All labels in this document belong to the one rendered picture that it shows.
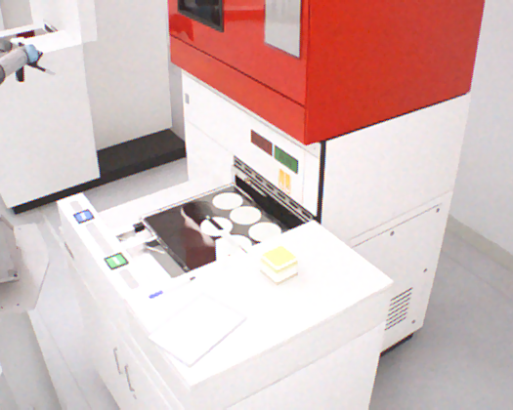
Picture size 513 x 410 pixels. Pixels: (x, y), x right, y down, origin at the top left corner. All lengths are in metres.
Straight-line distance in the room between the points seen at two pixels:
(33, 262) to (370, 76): 1.20
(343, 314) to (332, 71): 0.63
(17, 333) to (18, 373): 0.19
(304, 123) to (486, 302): 1.77
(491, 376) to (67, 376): 1.86
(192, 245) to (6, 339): 0.74
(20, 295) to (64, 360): 0.95
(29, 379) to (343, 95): 1.47
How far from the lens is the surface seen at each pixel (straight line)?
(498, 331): 2.99
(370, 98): 1.76
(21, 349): 2.17
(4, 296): 1.90
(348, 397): 1.87
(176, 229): 1.89
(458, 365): 2.78
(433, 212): 2.29
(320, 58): 1.57
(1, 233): 1.84
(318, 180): 1.74
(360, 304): 1.57
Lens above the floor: 2.01
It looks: 33 degrees down
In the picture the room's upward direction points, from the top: straight up
